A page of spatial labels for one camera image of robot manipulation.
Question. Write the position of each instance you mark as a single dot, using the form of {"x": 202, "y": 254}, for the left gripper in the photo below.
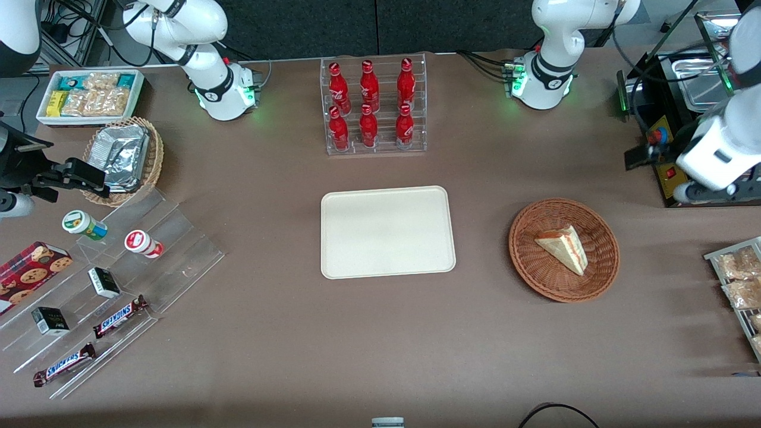
{"x": 644, "y": 155}

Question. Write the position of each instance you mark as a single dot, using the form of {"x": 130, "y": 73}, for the triangular sandwich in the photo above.
{"x": 565, "y": 249}

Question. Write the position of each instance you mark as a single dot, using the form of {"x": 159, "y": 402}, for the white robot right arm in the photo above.
{"x": 202, "y": 30}

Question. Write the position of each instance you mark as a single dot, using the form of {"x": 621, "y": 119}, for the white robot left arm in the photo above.
{"x": 559, "y": 35}

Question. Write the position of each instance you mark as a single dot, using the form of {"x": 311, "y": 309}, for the light tan wicker basket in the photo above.
{"x": 154, "y": 154}

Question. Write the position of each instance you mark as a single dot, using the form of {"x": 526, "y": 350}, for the grey rectangular snack tray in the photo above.
{"x": 713, "y": 257}

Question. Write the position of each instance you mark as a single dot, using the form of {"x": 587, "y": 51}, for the white rectangular snack tray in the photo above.
{"x": 138, "y": 89}

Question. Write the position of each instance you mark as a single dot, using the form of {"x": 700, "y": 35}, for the brown round wicker basket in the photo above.
{"x": 535, "y": 267}

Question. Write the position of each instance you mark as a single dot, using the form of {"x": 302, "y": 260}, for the cream plastic tray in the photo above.
{"x": 386, "y": 232}

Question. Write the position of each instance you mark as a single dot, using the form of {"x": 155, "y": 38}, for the silver foil pack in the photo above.
{"x": 126, "y": 179}
{"x": 119, "y": 145}

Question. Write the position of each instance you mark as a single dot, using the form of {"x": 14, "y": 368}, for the green lid yoghurt cup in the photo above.
{"x": 80, "y": 223}

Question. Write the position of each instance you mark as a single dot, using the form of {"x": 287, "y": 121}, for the yellow snack packet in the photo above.
{"x": 56, "y": 104}

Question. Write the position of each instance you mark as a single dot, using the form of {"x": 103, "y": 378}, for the clear cracker bag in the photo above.
{"x": 102, "y": 81}
{"x": 77, "y": 104}
{"x": 112, "y": 102}

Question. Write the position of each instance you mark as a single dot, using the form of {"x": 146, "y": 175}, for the teal snack packet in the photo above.
{"x": 70, "y": 82}
{"x": 125, "y": 80}

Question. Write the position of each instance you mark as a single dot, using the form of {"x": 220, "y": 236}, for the black food warmer cabinet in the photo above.
{"x": 660, "y": 95}

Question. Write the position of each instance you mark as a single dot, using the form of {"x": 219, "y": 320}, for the red lid yoghurt cup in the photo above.
{"x": 140, "y": 242}

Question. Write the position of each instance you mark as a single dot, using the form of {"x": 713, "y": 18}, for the steel warmer pan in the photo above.
{"x": 704, "y": 83}

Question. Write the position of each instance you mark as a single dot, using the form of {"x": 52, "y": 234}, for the clear bag of pastries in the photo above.
{"x": 757, "y": 345}
{"x": 756, "y": 322}
{"x": 737, "y": 264}
{"x": 743, "y": 294}

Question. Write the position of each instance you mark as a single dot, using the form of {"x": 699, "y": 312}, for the small black box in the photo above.
{"x": 50, "y": 321}
{"x": 104, "y": 282}

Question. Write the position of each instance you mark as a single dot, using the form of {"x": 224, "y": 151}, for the red plaid cookie box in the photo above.
{"x": 30, "y": 273}

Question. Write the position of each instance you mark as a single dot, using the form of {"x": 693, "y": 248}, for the clear acrylic stepped display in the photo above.
{"x": 178, "y": 261}

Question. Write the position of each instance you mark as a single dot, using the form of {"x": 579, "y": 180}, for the snickers chocolate bar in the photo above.
{"x": 64, "y": 364}
{"x": 119, "y": 317}

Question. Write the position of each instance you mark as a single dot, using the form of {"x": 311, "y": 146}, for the red cola bottle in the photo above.
{"x": 406, "y": 83}
{"x": 339, "y": 89}
{"x": 404, "y": 126}
{"x": 339, "y": 131}
{"x": 369, "y": 88}
{"x": 368, "y": 128}

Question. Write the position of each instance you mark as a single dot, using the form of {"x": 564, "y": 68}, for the clear acrylic bottle rack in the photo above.
{"x": 385, "y": 139}

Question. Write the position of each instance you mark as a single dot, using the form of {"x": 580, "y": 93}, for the small grey device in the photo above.
{"x": 387, "y": 422}

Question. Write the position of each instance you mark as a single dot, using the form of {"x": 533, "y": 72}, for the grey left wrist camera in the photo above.
{"x": 682, "y": 193}

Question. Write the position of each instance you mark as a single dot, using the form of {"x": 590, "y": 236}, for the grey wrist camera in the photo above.
{"x": 682, "y": 193}
{"x": 15, "y": 205}

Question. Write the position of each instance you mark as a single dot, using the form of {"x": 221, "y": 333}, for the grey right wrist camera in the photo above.
{"x": 15, "y": 205}

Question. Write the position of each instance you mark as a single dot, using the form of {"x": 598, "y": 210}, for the aluminium frame rack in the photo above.
{"x": 83, "y": 35}

